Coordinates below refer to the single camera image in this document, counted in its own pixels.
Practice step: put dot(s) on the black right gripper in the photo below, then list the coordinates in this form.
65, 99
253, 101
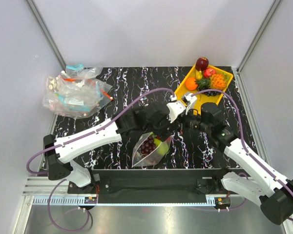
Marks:
184, 119

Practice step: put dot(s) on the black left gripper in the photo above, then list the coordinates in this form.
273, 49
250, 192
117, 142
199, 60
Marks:
164, 133

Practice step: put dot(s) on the dark purple grape bunch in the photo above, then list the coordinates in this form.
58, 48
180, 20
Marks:
147, 146

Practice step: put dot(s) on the smooth green apple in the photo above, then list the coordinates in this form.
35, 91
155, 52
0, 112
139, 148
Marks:
161, 147

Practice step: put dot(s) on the clear zip top bag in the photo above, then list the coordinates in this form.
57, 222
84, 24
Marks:
150, 160

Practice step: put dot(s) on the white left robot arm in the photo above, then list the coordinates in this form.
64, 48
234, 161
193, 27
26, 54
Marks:
61, 152

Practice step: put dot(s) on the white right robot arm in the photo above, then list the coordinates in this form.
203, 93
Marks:
268, 189

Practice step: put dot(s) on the pile of clear zip bags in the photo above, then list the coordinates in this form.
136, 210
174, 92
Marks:
76, 92

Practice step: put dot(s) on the yellow plastic fruit tray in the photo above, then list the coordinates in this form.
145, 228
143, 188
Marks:
202, 98

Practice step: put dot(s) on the black grape bunch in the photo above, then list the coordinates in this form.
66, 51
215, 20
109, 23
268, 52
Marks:
211, 93

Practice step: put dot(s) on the orange fruit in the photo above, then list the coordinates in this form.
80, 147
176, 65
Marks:
191, 83

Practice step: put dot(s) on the small yellow fruit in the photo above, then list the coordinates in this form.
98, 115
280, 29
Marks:
198, 75

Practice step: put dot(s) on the orange pineapple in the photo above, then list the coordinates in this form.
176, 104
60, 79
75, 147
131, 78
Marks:
218, 81

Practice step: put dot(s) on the dark red apple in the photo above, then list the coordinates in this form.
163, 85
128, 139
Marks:
202, 64

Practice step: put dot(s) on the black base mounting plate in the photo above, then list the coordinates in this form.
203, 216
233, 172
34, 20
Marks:
111, 181

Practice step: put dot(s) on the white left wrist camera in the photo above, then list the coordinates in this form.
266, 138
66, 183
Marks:
176, 108

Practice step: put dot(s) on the aluminium frame rail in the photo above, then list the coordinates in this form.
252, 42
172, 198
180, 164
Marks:
204, 194

